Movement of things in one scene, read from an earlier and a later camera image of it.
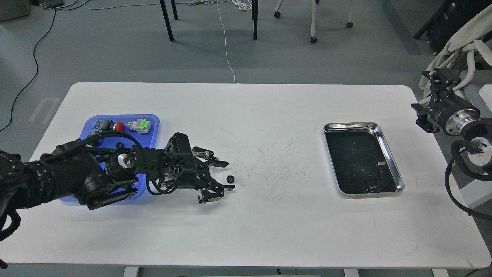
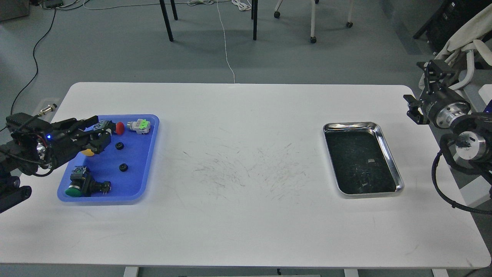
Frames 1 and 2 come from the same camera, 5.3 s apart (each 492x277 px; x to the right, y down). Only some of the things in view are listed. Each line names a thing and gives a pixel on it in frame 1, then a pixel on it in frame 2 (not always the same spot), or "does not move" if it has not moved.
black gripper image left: x=180 y=164 → x=68 y=137
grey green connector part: x=141 y=126 does not move
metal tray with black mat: x=361 y=162 does not move
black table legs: x=255 y=5 does not move
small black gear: x=230 y=179 → x=123 y=167
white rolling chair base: x=313 y=39 does not move
